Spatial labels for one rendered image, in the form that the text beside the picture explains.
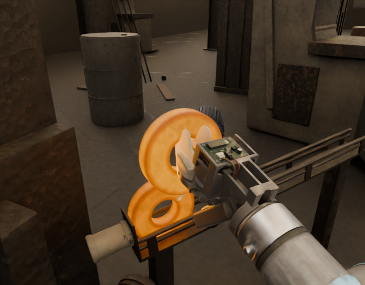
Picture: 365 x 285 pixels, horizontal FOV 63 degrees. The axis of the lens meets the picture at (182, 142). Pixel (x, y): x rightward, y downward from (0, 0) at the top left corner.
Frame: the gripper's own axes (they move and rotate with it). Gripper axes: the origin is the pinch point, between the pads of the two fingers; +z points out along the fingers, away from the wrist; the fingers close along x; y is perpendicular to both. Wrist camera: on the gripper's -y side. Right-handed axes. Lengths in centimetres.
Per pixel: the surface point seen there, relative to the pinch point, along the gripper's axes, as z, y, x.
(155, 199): 3.3, -17.5, 2.2
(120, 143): 171, -139, -48
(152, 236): -0.8, -24.4, 4.3
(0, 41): 30.4, 8.1, 24.7
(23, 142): 22.0, -10.1, 24.8
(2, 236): 1.4, -12.6, 30.3
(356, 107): 70, -67, -201
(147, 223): 1.9, -23.0, 4.5
